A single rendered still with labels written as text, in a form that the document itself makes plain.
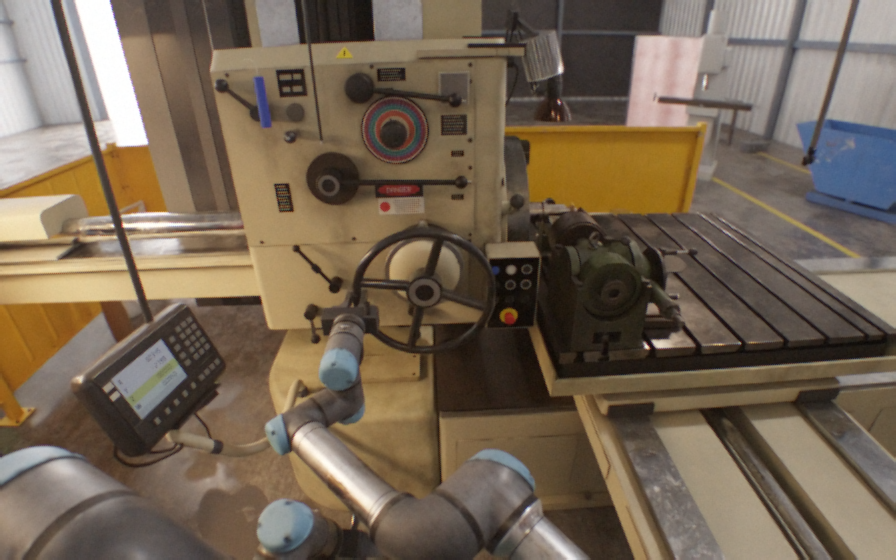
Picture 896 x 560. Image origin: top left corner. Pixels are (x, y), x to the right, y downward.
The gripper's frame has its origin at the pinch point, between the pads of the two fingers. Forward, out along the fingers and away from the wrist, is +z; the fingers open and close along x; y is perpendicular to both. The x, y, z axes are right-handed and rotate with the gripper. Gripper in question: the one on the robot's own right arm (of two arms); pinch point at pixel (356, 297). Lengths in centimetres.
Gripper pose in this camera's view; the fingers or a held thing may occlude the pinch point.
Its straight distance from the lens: 120.1
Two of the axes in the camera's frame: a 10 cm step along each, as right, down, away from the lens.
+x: -10.0, 0.4, -0.3
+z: -0.4, -4.8, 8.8
